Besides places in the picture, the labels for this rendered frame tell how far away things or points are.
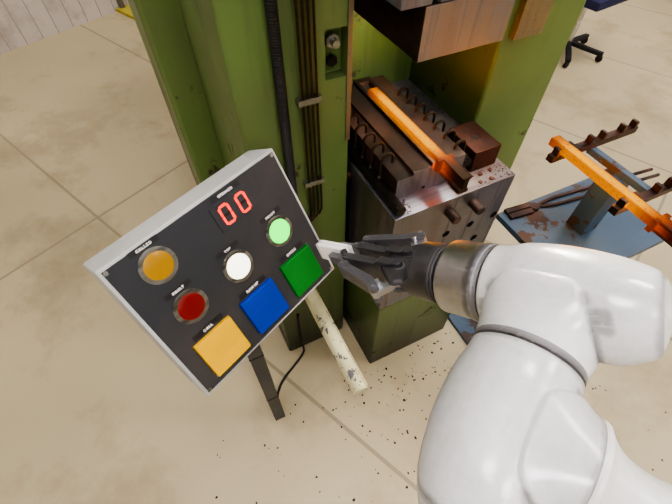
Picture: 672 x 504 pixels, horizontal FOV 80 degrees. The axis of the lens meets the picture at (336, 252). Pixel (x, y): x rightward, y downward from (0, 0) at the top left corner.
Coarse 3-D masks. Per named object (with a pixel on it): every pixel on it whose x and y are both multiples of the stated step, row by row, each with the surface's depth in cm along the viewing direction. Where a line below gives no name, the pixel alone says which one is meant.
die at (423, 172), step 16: (384, 80) 122; (352, 96) 117; (368, 96) 115; (400, 96) 117; (352, 112) 114; (368, 112) 112; (384, 112) 110; (416, 112) 112; (352, 128) 109; (368, 128) 109; (384, 128) 108; (400, 128) 106; (432, 128) 107; (368, 144) 105; (400, 144) 103; (416, 144) 102; (448, 144) 103; (368, 160) 107; (384, 160) 101; (400, 160) 101; (416, 160) 100; (432, 160) 98; (384, 176) 102; (400, 176) 98; (416, 176) 98; (432, 176) 101; (400, 192) 100
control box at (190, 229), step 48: (192, 192) 67; (288, 192) 73; (144, 240) 57; (192, 240) 62; (240, 240) 68; (288, 240) 74; (144, 288) 58; (192, 288) 63; (240, 288) 69; (288, 288) 76; (192, 336) 64
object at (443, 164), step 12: (372, 96) 116; (384, 96) 114; (384, 108) 112; (396, 108) 110; (396, 120) 108; (408, 120) 107; (408, 132) 105; (420, 132) 104; (420, 144) 102; (432, 144) 101; (432, 156) 99; (444, 156) 97; (444, 168) 98; (456, 168) 93; (456, 180) 95; (468, 180) 92
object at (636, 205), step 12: (552, 144) 107; (564, 144) 105; (564, 156) 105; (576, 156) 102; (588, 168) 100; (600, 168) 99; (600, 180) 98; (612, 180) 97; (612, 192) 96; (624, 192) 94; (636, 204) 92; (648, 216) 90; (660, 216) 89; (648, 228) 90; (660, 228) 89
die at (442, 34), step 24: (360, 0) 83; (384, 0) 76; (456, 0) 68; (480, 0) 70; (504, 0) 72; (384, 24) 78; (408, 24) 72; (432, 24) 69; (456, 24) 71; (480, 24) 73; (504, 24) 76; (408, 48) 74; (432, 48) 73; (456, 48) 75
